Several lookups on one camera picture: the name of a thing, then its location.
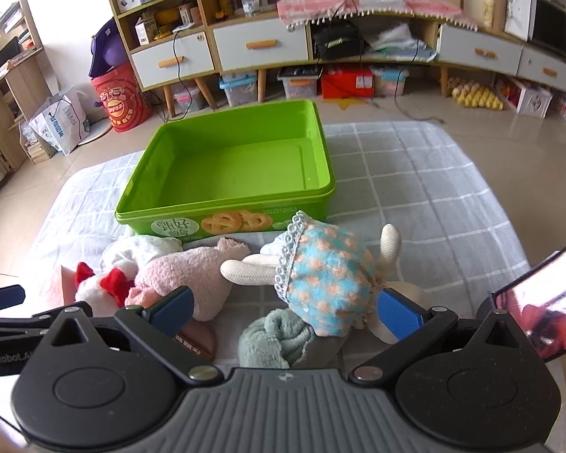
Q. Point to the yellow shelf item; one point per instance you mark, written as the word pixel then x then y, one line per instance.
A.
pixel 166 18

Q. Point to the red cardboard box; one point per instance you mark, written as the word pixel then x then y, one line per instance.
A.
pixel 346 84

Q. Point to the white paper shopping bag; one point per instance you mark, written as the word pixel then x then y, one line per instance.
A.
pixel 59 122

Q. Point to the purple bag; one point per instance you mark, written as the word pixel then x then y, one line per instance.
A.
pixel 106 47

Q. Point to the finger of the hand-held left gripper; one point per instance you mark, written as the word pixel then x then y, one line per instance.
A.
pixel 0 298
pixel 28 321

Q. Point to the white and blue cloths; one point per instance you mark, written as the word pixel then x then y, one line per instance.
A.
pixel 396 42

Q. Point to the small clear storage box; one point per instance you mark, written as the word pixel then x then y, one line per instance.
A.
pixel 186 100

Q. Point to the microwave oven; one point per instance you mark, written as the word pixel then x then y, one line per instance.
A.
pixel 554 28

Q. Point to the glass jar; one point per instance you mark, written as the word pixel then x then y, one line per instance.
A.
pixel 251 6

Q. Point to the black bag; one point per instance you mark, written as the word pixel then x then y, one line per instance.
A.
pixel 337 40

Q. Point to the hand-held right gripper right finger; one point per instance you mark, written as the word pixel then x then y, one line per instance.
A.
pixel 398 314

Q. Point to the pink tasselled cloth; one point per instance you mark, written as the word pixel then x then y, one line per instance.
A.
pixel 311 7

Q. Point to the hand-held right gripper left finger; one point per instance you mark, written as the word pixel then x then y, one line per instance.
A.
pixel 172 309

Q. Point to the red printed bucket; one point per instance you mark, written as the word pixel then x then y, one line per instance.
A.
pixel 120 99

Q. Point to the clear storage box dark lid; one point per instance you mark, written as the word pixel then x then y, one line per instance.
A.
pixel 299 84

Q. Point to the white patterned box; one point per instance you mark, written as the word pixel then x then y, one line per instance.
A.
pixel 528 99

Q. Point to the white plush red hat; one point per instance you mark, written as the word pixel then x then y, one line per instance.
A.
pixel 89 288

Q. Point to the smartphone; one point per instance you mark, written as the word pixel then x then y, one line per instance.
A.
pixel 542 302

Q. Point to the clear storage box blue lid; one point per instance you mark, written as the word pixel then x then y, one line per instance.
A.
pixel 239 90

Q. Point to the clear storage box pastel contents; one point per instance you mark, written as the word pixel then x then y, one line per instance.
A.
pixel 390 82

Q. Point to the grey checked blanket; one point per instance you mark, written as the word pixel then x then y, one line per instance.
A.
pixel 405 188

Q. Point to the rabbit doll blue dotted dress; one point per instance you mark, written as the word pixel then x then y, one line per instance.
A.
pixel 325 264

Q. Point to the pink plush toy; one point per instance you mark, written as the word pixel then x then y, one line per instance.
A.
pixel 188 269

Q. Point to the yellow plastic toys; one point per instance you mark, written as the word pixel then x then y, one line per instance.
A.
pixel 476 96

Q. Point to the green cookie tin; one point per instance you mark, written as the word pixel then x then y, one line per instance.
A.
pixel 226 160

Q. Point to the small white carton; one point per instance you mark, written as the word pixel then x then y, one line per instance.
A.
pixel 145 32

